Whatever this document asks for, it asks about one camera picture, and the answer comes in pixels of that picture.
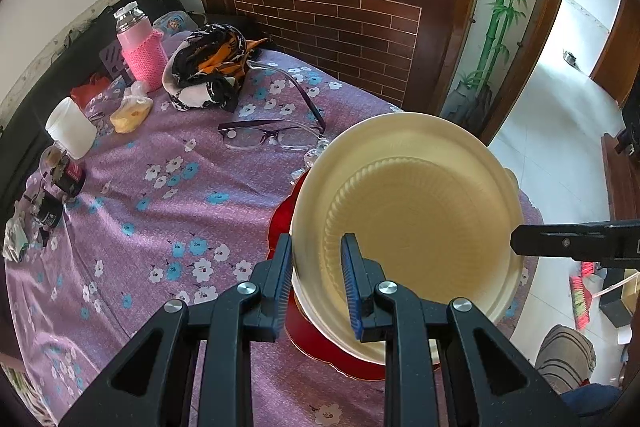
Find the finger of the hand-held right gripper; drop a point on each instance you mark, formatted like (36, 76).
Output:
(560, 241)

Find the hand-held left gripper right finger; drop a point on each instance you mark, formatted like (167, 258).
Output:
(352, 287)

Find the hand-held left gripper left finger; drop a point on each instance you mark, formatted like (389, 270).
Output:
(280, 287)

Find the large red scalloped plate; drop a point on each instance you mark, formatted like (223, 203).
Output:
(279, 227)

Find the cream plastic bowl with tab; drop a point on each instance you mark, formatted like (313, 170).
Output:
(425, 217)

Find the wooden cabinet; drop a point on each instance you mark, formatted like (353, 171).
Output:
(620, 187)

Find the pink green broom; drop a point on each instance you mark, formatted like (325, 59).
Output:
(582, 302)

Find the black box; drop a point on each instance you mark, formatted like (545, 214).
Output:
(616, 312)

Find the purple floral tablecloth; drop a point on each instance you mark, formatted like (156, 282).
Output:
(175, 187)

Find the purple framed eyeglasses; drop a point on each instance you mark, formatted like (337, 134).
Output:
(295, 138)

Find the person's leg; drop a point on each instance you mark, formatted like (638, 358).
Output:
(592, 402)

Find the wooden door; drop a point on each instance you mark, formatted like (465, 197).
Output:
(617, 52)

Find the yellow food plastic bag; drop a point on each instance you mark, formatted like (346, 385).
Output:
(129, 114)

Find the black orange patterned scarf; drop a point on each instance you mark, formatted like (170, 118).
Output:
(210, 62)

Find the dark jar with red label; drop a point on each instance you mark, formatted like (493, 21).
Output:
(67, 177)

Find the bamboo print glass panel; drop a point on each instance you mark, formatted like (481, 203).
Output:
(500, 7)

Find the small black jar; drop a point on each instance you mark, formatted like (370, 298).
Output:
(47, 209)

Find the white plastic jar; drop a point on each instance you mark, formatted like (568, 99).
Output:
(70, 127)

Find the pink flask with knitted sleeve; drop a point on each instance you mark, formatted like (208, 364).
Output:
(142, 57)

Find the crumpled white tissue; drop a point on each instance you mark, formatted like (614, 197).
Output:
(15, 239)

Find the red plastic bag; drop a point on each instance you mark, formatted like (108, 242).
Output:
(85, 94)

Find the purple plastic stool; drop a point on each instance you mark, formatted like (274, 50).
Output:
(110, 62)

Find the blue cartoon print bag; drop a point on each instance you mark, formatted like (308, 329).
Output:
(175, 24)

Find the black sofa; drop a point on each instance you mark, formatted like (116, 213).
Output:
(50, 72)

